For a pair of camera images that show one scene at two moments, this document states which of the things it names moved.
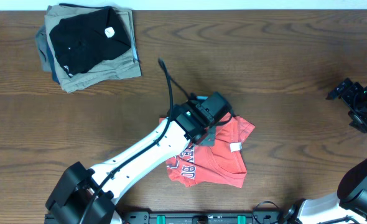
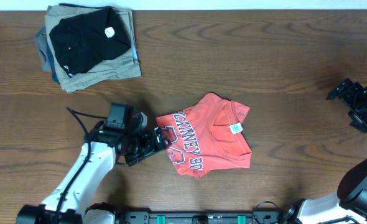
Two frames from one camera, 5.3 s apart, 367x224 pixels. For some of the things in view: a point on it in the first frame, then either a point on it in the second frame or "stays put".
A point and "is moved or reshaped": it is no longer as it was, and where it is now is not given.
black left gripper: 211,141 → 150,147
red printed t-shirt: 222,164 is moved or reshaped
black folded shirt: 83,41 stays put
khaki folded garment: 120,66 stays put
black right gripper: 364,124 stays put
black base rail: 201,218 stays put
